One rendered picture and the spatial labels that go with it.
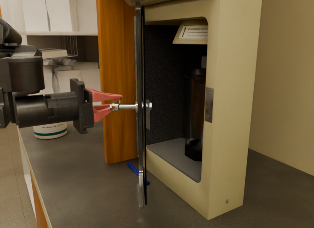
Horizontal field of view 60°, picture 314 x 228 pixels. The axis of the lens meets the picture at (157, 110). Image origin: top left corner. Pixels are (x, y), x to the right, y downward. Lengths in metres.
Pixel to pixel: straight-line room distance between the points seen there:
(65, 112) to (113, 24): 0.37
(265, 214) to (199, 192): 0.16
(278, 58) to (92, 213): 0.72
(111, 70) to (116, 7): 0.18
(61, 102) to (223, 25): 0.33
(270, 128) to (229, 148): 0.42
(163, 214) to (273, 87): 0.56
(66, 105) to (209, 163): 0.31
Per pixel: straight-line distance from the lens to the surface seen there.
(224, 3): 0.54
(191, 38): 0.62
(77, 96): 0.53
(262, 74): 1.01
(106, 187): 0.78
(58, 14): 1.72
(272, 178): 0.87
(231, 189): 0.67
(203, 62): 0.70
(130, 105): 0.53
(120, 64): 0.83
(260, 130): 1.04
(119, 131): 0.87
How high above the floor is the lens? 1.33
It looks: 15 degrees down
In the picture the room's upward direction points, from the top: straight up
